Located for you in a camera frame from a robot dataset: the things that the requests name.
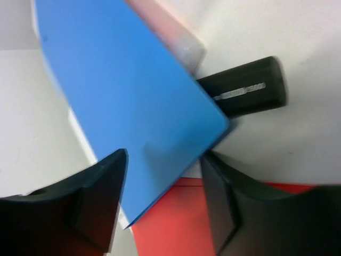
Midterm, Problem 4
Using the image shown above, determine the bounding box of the orange cap clear marker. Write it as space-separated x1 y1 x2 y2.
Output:
127 0 206 75

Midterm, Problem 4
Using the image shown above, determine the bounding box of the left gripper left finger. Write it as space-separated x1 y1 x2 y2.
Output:
1 149 128 255

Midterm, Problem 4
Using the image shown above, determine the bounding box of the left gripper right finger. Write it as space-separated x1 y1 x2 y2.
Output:
200 151 340 255

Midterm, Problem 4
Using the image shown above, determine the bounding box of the blue folder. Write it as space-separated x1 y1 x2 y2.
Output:
35 1 229 228

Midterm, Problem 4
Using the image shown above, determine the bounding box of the pink black highlighter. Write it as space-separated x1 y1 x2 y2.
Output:
197 56 287 118

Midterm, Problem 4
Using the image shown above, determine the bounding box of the red folder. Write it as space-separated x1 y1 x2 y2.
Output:
132 178 320 256

